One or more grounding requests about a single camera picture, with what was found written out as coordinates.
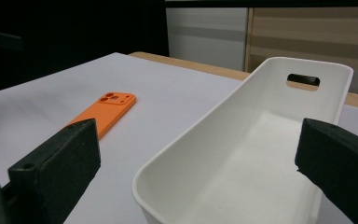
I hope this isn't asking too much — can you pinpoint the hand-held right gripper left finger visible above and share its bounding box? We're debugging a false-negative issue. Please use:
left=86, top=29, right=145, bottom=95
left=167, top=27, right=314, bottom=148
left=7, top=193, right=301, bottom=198
left=1, top=118, right=102, bottom=224

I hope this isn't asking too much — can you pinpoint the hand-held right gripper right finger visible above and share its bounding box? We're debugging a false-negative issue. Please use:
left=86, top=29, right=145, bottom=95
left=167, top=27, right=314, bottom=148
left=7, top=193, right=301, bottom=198
left=294, top=118, right=358, bottom=224

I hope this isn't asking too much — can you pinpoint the orange phone case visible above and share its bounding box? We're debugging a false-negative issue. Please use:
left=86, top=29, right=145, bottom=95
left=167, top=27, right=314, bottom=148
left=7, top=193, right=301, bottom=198
left=66, top=91, right=137, bottom=141

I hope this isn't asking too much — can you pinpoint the white plastic bin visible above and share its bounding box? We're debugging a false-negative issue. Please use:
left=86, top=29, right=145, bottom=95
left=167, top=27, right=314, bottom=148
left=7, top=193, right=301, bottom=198
left=132, top=56, right=354, bottom=224

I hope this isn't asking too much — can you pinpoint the black curtain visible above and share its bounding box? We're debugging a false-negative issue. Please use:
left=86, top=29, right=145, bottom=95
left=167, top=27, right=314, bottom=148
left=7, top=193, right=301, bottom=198
left=0, top=0, right=170, bottom=96

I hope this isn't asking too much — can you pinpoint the white table mat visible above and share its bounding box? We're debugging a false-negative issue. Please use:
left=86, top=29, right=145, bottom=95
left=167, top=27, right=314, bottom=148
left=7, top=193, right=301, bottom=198
left=0, top=51, right=358, bottom=224

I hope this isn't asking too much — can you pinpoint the white cabinet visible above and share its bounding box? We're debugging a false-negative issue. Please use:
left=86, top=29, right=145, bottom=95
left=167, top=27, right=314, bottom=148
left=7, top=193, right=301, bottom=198
left=165, top=7, right=250, bottom=72

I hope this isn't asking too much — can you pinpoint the black frame crossbar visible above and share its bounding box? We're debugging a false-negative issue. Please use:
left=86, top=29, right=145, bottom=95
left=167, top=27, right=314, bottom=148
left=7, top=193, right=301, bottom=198
left=164, top=0, right=358, bottom=8

